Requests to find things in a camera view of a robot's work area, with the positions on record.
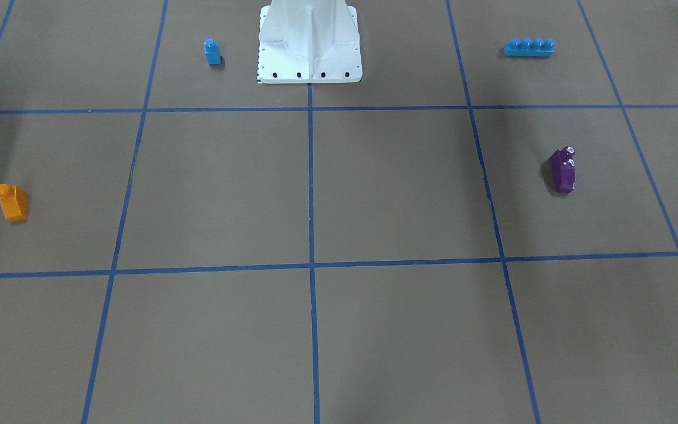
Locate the orange trapezoid block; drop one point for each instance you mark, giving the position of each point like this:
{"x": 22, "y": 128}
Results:
{"x": 14, "y": 202}

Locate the small blue block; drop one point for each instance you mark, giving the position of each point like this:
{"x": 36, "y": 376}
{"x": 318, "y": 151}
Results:
{"x": 211, "y": 52}

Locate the long blue studded block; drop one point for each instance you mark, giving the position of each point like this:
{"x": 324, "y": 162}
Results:
{"x": 528, "y": 47}

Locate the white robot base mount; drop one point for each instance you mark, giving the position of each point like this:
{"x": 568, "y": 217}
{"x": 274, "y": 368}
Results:
{"x": 309, "y": 42}

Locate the purple trapezoid block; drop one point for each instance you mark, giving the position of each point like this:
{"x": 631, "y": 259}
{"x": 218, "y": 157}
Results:
{"x": 563, "y": 170}

